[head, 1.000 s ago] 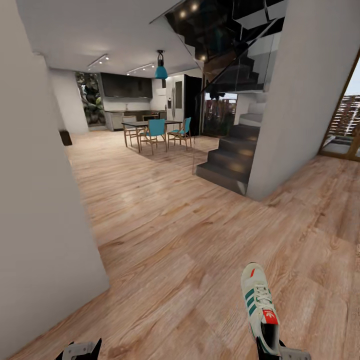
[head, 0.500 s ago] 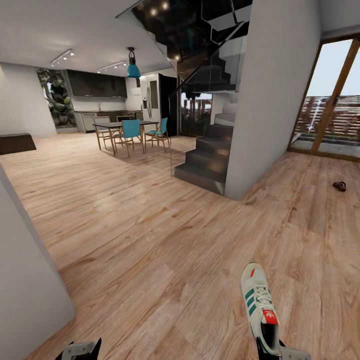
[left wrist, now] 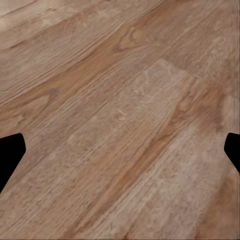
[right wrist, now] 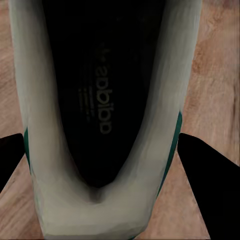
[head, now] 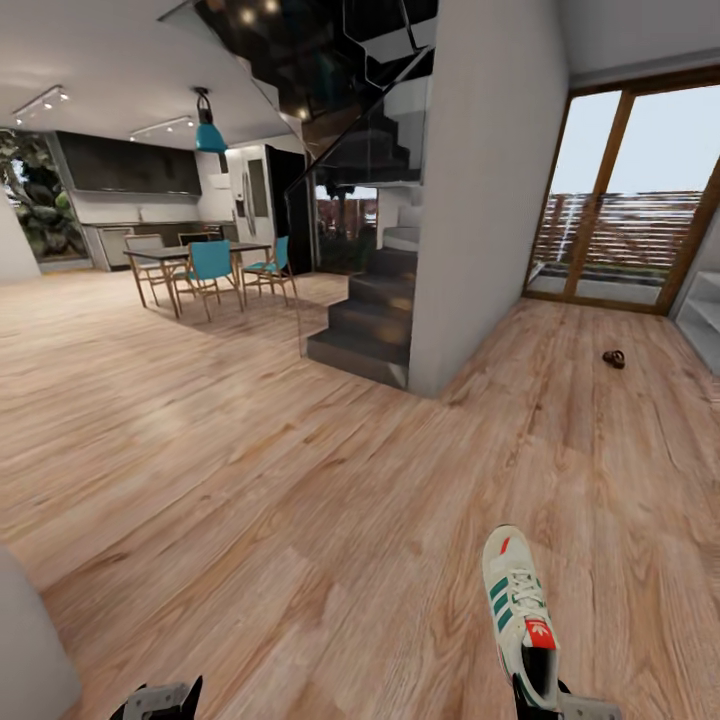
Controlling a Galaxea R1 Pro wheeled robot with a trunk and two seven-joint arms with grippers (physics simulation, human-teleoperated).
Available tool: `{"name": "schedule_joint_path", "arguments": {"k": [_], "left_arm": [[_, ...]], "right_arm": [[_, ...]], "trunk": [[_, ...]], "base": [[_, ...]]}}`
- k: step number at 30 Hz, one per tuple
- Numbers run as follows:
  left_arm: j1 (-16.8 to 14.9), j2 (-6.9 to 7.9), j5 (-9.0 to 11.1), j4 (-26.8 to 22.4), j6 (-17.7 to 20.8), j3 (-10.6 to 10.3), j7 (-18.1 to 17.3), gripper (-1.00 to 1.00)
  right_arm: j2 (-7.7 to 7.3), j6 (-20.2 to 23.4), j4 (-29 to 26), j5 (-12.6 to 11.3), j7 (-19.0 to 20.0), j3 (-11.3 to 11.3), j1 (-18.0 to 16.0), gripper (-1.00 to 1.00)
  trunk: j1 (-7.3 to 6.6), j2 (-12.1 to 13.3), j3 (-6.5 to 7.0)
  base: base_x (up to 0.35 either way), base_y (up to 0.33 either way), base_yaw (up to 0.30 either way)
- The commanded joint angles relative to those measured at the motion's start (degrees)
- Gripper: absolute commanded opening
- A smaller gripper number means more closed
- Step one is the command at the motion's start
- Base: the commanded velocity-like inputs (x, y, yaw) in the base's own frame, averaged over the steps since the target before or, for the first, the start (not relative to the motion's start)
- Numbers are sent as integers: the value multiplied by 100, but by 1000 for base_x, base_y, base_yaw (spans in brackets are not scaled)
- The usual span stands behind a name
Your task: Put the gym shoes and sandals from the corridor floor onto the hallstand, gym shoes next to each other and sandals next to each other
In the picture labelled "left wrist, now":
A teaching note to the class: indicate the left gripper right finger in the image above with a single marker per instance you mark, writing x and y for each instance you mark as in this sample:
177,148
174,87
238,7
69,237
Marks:
232,149

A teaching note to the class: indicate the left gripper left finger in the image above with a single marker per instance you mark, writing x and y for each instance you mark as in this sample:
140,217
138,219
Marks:
12,149

